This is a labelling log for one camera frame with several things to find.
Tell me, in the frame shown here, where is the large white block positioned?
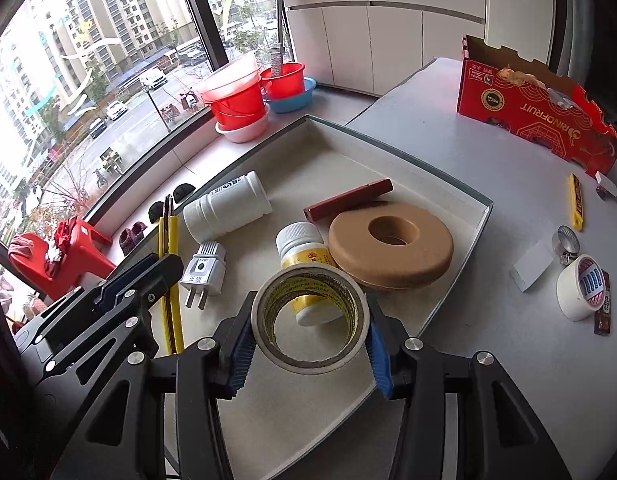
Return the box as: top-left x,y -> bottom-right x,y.
509,241 -> 554,293

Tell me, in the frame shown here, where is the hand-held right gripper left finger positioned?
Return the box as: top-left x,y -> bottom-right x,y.
63,290 -> 262,480

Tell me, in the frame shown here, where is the red cardboard box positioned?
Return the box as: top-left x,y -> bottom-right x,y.
457,35 -> 617,178

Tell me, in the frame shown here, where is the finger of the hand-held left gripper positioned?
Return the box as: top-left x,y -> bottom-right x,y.
93,252 -> 160,307
138,255 -> 185,306

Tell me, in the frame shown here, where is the masking tape roll yellow print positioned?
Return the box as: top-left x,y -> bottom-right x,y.
251,266 -> 371,375

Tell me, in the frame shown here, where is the masking tape roll blue print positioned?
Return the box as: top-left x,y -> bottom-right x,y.
557,254 -> 604,322

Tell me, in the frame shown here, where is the white ribbed-cap bottle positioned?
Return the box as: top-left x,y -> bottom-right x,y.
182,170 -> 273,245

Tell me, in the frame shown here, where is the red plastic chair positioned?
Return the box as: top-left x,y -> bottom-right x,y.
8,216 -> 116,302

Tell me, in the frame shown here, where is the pink basin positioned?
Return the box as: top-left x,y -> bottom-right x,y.
216,107 -> 272,144

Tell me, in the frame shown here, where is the dark red card pack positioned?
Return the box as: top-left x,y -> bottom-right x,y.
593,270 -> 612,336

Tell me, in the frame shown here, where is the large yellow utility knife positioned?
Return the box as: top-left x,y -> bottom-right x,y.
158,195 -> 185,356

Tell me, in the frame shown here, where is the white plug adapter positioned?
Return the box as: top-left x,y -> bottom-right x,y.
181,241 -> 225,311

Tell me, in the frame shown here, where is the blue basin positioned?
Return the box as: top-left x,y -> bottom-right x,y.
266,77 -> 317,114

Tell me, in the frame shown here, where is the tan ring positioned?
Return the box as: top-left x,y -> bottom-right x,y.
328,204 -> 455,291

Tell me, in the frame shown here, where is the green-edged white tray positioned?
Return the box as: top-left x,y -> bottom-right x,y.
158,115 -> 493,480

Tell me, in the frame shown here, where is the metal hose clamp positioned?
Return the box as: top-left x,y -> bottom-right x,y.
552,226 -> 580,265

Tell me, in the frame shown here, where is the pair of knit slippers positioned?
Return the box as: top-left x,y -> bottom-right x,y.
119,222 -> 148,256

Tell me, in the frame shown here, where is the stack of red buckets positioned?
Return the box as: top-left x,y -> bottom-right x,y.
195,51 -> 269,131

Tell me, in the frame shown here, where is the single red bucket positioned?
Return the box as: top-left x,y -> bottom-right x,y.
261,62 -> 306,102

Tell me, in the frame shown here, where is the white medicine bottle yellow label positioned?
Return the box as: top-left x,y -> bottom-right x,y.
276,222 -> 346,327

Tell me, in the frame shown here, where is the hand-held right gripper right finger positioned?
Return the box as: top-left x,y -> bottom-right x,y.
365,292 -> 574,480

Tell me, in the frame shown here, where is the white cabinet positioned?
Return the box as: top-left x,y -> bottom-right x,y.
282,0 -> 489,97

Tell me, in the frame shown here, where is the small yellow utility knife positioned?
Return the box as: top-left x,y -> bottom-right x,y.
567,173 -> 585,232

